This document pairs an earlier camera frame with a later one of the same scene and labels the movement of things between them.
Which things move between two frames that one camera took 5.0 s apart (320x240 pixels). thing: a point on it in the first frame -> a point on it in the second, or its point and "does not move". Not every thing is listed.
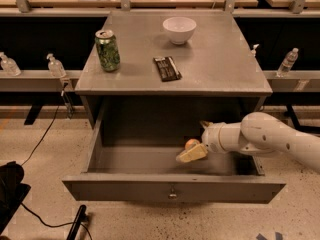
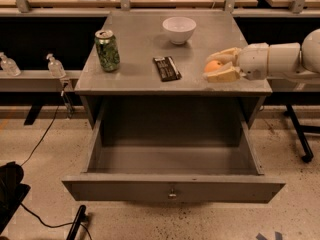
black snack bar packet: x=167 y=68 does not move
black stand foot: x=81 y=217 does not move
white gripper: x=211 y=138 -> x=254 y=61
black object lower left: x=12 y=191 does not move
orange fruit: x=191 y=143 -> x=212 y=65
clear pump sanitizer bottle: x=55 y=67 does not move
